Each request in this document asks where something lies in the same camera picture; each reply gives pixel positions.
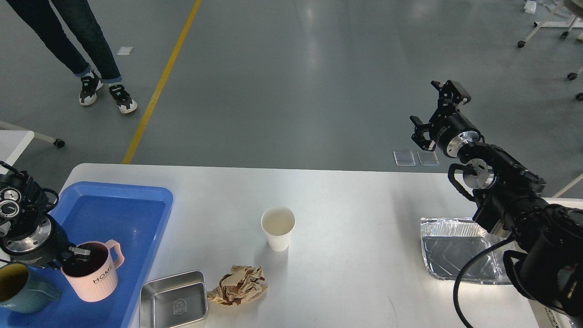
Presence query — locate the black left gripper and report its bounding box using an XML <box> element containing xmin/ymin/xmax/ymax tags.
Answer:
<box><xmin>1</xmin><ymin>214</ymin><xmax>92</xmax><ymax>269</ymax></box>

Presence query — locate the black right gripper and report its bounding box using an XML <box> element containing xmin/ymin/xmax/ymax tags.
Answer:
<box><xmin>409</xmin><ymin>80</ymin><xmax>481</xmax><ymax>158</ymax></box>

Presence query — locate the pink ribbed mug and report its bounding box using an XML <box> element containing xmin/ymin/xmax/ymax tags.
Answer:
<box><xmin>61</xmin><ymin>240</ymin><xmax>125</xmax><ymax>302</ymax></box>

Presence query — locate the square stainless steel tin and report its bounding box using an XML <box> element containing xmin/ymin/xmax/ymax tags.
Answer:
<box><xmin>139</xmin><ymin>270</ymin><xmax>209</xmax><ymax>328</ymax></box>

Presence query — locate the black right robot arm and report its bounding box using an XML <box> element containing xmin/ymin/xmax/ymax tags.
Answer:
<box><xmin>410</xmin><ymin>80</ymin><xmax>583</xmax><ymax>322</ymax></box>

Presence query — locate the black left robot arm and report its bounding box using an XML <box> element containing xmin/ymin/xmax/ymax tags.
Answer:
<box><xmin>0</xmin><ymin>161</ymin><xmax>93</xmax><ymax>269</ymax></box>

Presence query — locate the clear floor plate right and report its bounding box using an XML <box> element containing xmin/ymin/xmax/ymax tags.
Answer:
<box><xmin>417</xmin><ymin>151</ymin><xmax>440</xmax><ymax>166</ymax></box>

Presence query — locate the clear floor plate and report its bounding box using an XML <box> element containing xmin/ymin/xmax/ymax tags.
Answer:
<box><xmin>393</xmin><ymin>151</ymin><xmax>416</xmax><ymax>167</ymax></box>
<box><xmin>417</xmin><ymin>151</ymin><xmax>440</xmax><ymax>166</ymax></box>

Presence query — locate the clear floor plate left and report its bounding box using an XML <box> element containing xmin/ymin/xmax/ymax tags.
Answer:
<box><xmin>393</xmin><ymin>151</ymin><xmax>416</xmax><ymax>167</ymax></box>

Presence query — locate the blue plastic tray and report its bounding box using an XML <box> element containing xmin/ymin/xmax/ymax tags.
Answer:
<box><xmin>0</xmin><ymin>181</ymin><xmax>174</xmax><ymax>328</ymax></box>

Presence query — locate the teal ceramic mug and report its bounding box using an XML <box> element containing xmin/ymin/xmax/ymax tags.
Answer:
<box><xmin>0</xmin><ymin>263</ymin><xmax>62</xmax><ymax>314</ymax></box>

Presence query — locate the aluminium foil tray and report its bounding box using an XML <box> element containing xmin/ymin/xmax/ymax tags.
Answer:
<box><xmin>420</xmin><ymin>217</ymin><xmax>515</xmax><ymax>285</ymax></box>

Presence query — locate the white side table left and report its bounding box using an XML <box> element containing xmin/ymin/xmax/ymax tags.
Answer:
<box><xmin>0</xmin><ymin>121</ymin><xmax>66</xmax><ymax>165</ymax></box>

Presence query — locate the black chair caster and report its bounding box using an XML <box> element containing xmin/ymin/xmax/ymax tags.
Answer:
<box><xmin>567</xmin><ymin>67</ymin><xmax>583</xmax><ymax>101</ymax></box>

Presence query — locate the crumpled brown paper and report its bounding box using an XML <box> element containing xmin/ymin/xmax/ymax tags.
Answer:
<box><xmin>206</xmin><ymin>265</ymin><xmax>268</xmax><ymax>306</ymax></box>

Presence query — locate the white paper cup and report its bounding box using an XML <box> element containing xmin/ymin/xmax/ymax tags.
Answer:
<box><xmin>261</xmin><ymin>206</ymin><xmax>296</xmax><ymax>252</ymax></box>

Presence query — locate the white paper scrap on floor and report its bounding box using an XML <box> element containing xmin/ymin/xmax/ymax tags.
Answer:
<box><xmin>116</xmin><ymin>46</ymin><xmax>134</xmax><ymax>56</ymax></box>

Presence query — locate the person in dark jeans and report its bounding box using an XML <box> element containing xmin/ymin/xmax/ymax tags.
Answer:
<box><xmin>7</xmin><ymin>0</ymin><xmax>138</xmax><ymax>114</ymax></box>

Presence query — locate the white plastic bin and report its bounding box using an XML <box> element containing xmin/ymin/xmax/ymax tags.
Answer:
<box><xmin>528</xmin><ymin>198</ymin><xmax>583</xmax><ymax>328</ymax></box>

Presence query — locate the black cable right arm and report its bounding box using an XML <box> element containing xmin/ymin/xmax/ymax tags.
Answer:
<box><xmin>453</xmin><ymin>237</ymin><xmax>515</xmax><ymax>328</ymax></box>

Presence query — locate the white wheeled cart frame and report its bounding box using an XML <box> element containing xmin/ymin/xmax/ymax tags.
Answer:
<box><xmin>517</xmin><ymin>0</ymin><xmax>583</xmax><ymax>48</ymax></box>

